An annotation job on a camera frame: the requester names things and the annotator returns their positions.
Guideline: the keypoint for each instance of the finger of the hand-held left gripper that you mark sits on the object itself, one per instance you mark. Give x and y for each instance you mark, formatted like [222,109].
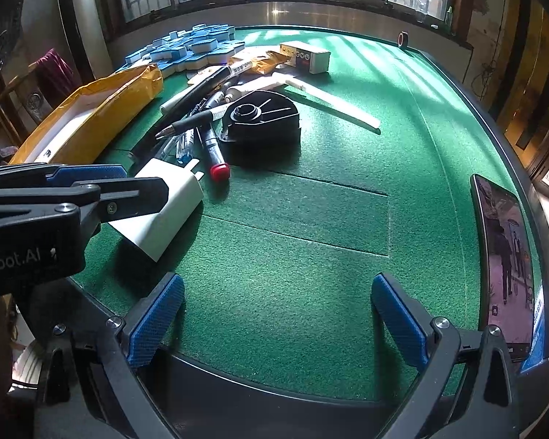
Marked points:
[132,196]
[89,174]

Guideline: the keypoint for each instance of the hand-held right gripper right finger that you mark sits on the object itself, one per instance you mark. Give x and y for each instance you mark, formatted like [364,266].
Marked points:
[400,324]

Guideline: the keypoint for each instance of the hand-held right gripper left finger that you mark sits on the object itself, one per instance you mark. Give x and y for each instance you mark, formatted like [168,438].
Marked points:
[158,324]

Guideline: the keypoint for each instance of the white power adapter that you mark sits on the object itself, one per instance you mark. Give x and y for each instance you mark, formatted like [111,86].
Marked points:
[174,219]

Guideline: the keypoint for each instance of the thin clear gel pen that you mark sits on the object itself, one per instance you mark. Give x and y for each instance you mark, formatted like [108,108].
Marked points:
[185,148]

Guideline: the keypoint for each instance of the yellow cardboard box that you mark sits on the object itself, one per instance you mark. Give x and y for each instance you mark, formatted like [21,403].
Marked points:
[110,100]

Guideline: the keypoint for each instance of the red-capped black marker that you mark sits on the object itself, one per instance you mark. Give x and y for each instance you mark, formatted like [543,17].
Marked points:
[212,155]

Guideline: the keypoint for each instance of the black grip ballpoint pen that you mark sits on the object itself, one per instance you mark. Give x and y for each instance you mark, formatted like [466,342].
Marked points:
[187,123]

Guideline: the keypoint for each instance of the thick black marker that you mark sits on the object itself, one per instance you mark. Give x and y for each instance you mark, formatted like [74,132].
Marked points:
[201,89]

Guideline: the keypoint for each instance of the black plastic tape dispenser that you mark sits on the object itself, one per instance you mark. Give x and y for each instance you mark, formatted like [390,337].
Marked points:
[265,123]

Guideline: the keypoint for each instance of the wooden chair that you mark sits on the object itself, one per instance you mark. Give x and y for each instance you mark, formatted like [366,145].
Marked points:
[9,96]

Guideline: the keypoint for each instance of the dark red cloth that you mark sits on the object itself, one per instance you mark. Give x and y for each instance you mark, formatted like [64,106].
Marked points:
[52,68]

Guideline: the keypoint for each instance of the smartphone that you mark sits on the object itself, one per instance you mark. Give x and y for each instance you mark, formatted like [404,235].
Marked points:
[503,260]

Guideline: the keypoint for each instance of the slim black pen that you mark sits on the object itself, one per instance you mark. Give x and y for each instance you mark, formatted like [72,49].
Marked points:
[216,99]

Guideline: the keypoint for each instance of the white standing air conditioner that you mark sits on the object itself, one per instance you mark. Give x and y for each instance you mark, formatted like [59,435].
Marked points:
[84,23]

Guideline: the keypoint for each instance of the pile of blue mahjong tiles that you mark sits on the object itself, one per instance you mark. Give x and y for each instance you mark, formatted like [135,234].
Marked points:
[187,48]

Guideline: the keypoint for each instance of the white tube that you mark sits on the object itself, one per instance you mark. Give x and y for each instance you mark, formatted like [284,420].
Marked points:
[251,88]

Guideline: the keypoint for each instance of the white marker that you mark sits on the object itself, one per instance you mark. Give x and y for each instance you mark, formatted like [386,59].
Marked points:
[238,67]

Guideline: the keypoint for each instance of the yellow packet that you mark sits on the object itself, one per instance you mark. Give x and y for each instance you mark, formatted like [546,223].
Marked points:
[263,61]

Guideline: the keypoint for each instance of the white printed box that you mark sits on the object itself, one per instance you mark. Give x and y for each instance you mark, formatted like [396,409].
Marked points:
[311,59]

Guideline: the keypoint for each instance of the long white pen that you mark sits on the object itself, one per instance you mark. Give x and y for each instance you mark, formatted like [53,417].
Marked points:
[338,105]

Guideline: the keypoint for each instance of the wooden panelled door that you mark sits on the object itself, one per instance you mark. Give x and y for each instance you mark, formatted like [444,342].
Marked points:
[530,77]

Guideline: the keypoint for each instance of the dark tape roll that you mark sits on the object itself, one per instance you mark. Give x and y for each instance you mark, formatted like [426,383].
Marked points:
[400,41]

